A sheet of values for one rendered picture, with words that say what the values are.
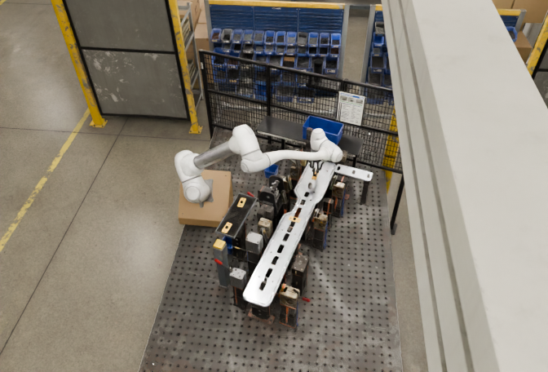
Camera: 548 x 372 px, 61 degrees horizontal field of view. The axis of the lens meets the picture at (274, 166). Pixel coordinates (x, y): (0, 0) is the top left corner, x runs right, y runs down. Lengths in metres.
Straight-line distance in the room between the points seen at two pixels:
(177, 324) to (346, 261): 1.26
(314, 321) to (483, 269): 3.04
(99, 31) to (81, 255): 2.29
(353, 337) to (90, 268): 2.51
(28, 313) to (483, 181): 4.43
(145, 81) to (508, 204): 5.30
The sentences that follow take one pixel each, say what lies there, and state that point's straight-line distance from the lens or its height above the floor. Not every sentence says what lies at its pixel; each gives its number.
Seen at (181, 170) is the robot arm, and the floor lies 1.22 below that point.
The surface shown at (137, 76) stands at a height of 0.73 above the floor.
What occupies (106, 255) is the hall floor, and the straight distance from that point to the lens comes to 4.69.
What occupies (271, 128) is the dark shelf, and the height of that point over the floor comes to 1.03.
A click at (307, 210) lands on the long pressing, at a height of 1.00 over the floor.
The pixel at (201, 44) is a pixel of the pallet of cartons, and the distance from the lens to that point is 6.09.
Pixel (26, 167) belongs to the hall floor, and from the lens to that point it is 5.90.
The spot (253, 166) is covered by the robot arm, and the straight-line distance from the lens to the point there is 3.04.
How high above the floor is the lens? 3.59
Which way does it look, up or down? 44 degrees down
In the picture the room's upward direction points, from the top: 1 degrees counter-clockwise
